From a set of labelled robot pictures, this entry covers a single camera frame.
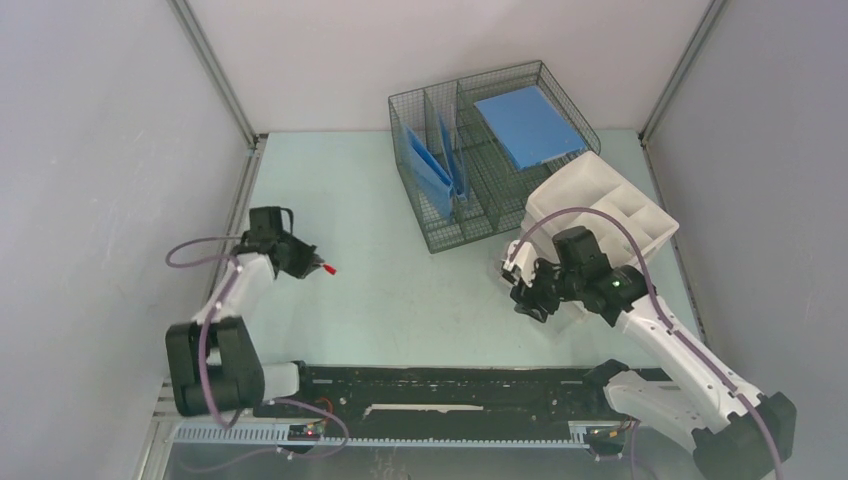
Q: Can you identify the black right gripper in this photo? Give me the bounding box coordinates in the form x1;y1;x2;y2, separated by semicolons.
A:
509;256;583;324

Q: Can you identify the white plastic drawer organizer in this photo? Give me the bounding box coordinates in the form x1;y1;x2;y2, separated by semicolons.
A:
496;150;681;333

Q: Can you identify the blue folder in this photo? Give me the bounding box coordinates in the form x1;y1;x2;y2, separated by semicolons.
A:
438;115;468;202
401;124;454;220
474;85;587;170

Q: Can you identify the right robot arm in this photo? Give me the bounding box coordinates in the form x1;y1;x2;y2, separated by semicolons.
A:
502;226;797;479

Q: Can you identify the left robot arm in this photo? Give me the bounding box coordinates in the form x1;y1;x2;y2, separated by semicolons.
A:
165;206;335;422

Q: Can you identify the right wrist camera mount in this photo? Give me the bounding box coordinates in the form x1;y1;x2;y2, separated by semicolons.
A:
500;240;538;286

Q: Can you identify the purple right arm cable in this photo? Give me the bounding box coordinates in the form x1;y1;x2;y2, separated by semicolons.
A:
516;206;783;480

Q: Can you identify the green wire mesh organizer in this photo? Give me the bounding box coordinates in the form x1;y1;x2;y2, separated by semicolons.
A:
388;60;601;253

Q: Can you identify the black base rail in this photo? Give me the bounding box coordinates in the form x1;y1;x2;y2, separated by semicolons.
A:
294;365;633;443

